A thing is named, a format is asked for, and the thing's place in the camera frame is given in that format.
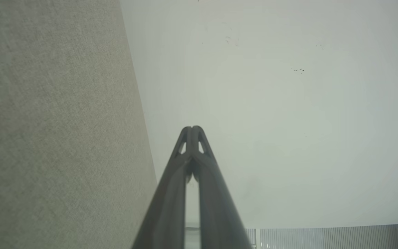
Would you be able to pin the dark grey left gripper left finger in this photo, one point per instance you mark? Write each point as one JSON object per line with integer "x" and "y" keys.
{"x": 168, "y": 214}

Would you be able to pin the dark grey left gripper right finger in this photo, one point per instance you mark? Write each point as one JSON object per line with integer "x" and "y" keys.
{"x": 216, "y": 214}

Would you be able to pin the white ribbed panel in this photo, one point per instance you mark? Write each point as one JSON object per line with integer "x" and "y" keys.
{"x": 323, "y": 238}

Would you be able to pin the grey fabric sofa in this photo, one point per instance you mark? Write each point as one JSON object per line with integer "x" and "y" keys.
{"x": 54, "y": 124}

